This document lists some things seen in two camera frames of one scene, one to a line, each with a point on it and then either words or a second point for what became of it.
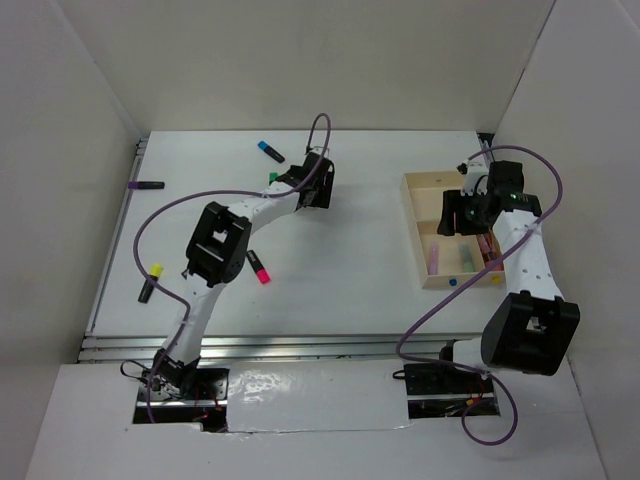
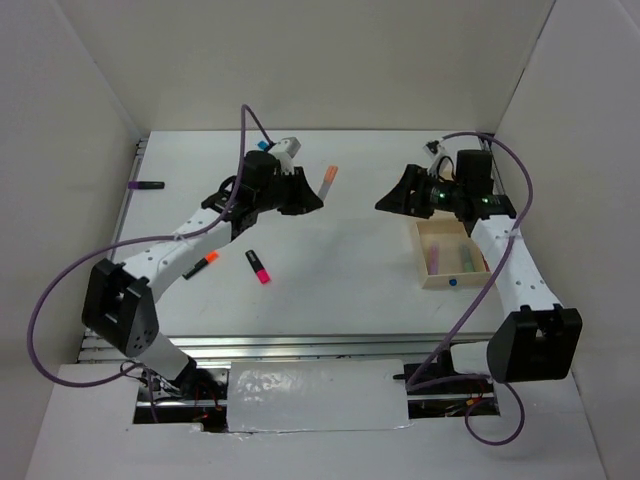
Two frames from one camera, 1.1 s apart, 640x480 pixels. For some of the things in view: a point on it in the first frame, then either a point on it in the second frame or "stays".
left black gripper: x=323 y=197 -> x=304 y=198
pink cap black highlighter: x=262 y=273 stays
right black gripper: x=454 y=202 -> x=400 y=199
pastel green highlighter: x=467 y=258 stays
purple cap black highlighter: x=146 y=185 stays
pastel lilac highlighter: x=433 y=266 stays
